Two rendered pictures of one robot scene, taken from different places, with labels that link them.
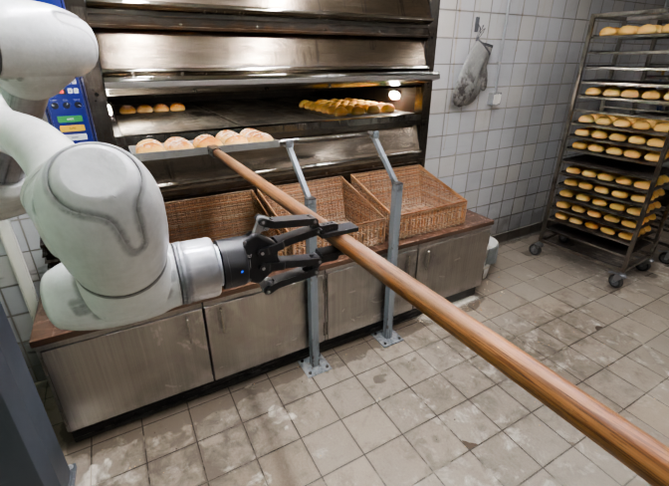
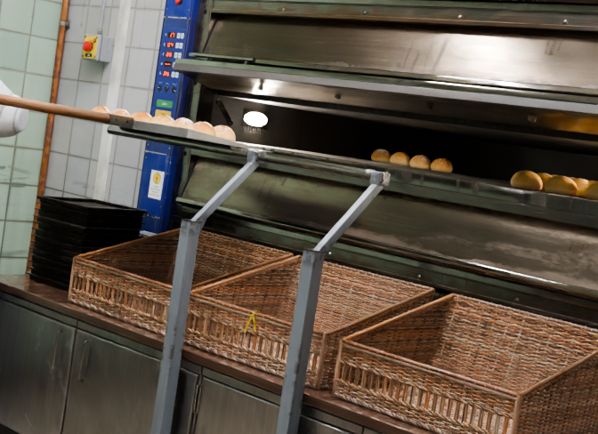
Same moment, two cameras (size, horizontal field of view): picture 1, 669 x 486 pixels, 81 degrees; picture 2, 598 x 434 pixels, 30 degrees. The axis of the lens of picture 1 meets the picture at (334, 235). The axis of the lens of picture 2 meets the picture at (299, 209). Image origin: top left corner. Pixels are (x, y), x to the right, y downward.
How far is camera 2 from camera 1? 3.15 m
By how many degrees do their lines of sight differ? 72
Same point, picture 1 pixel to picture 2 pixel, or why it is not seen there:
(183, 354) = (47, 381)
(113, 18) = (230, 4)
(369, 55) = (536, 64)
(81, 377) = not seen: outside the picture
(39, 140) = not seen: outside the picture
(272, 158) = (337, 215)
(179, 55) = (271, 45)
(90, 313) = not seen: outside the picture
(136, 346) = (23, 336)
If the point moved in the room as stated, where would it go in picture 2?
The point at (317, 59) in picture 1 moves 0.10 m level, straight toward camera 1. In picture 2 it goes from (434, 63) to (404, 58)
